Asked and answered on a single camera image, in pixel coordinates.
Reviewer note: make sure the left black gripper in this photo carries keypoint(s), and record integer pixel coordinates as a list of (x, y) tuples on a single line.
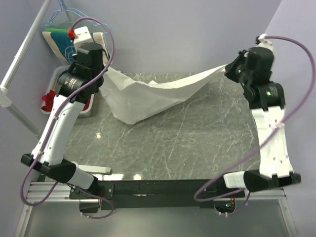
[(102, 67)]

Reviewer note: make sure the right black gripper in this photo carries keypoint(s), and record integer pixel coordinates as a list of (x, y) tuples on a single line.
[(229, 70)]

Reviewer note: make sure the white floral t shirt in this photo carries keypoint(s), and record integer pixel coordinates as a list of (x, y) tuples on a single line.
[(131, 101)]

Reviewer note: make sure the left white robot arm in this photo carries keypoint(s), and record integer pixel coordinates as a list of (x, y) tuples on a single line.
[(74, 88)]

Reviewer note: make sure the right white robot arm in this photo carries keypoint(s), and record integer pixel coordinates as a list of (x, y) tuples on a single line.
[(267, 105)]

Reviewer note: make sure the teal cartoon towel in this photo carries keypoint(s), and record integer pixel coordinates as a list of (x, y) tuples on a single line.
[(63, 47)]

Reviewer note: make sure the red t shirt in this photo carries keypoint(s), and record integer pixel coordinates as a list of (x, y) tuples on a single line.
[(48, 101)]

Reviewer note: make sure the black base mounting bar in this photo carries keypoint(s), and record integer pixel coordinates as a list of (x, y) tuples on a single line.
[(156, 193)]

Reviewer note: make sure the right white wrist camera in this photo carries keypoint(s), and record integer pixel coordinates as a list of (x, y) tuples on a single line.
[(264, 42)]

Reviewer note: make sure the blue wire hanger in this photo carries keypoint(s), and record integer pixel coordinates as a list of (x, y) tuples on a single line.
[(61, 14)]

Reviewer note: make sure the white clothes rack frame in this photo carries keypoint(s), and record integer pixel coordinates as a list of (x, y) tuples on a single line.
[(28, 85)]

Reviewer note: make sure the aluminium rail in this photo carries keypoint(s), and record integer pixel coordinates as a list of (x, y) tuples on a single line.
[(38, 190)]

